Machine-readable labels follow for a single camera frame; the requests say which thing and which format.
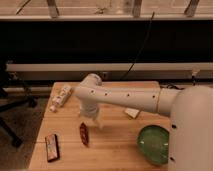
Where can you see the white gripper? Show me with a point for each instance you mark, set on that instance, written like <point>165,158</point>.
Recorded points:
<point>90,111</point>

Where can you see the red chili pepper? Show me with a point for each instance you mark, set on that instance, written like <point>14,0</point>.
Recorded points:
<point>84,134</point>

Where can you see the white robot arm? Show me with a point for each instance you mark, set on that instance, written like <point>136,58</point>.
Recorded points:
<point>190,112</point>

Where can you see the white sponge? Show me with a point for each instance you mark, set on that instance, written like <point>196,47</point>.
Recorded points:
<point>132,113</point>

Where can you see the white tube package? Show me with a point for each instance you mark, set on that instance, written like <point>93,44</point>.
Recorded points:
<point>60,98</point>

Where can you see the white baseboard heater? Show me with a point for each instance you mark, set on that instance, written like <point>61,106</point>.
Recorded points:
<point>114,71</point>

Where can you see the dark candy bar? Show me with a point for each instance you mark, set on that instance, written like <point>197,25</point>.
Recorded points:
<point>52,147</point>

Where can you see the green plate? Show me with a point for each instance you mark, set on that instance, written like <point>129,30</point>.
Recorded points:
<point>153,144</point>

